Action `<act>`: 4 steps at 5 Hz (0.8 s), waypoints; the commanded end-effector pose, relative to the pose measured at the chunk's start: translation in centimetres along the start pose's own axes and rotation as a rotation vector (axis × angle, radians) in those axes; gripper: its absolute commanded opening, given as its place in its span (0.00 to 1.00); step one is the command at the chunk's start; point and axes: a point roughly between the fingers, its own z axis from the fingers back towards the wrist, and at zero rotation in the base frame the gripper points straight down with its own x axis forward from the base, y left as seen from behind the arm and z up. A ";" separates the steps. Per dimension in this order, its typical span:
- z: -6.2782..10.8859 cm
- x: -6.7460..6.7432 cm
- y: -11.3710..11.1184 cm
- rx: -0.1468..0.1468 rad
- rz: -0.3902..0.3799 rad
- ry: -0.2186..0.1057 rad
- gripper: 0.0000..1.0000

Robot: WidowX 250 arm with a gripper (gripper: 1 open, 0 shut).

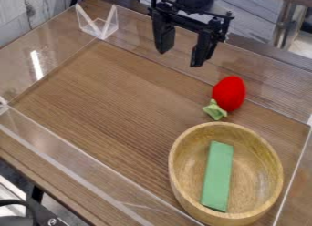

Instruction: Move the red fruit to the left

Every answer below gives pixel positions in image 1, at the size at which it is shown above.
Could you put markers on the green rectangular block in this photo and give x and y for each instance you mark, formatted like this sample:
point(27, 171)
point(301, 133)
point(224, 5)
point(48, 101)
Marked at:
point(216, 185)

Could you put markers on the oval wooden bowl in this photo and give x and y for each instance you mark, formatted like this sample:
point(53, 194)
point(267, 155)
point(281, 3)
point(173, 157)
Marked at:
point(258, 174)

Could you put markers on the clear acrylic tray wall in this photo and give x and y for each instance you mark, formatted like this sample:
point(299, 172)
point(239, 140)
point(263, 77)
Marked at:
point(101, 195)

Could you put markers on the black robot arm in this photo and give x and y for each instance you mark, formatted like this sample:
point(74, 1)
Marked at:
point(176, 22)

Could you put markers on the metal table leg background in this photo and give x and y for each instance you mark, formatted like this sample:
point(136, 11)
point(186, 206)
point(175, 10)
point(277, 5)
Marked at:
point(283, 23)

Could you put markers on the clear acrylic corner bracket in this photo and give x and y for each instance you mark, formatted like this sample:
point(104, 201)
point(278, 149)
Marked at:
point(100, 28)

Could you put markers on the red plush strawberry green leaf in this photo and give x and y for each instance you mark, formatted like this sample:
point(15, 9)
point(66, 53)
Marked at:
point(227, 98)

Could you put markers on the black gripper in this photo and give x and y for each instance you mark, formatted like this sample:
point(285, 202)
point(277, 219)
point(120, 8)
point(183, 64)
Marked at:
point(203, 12)

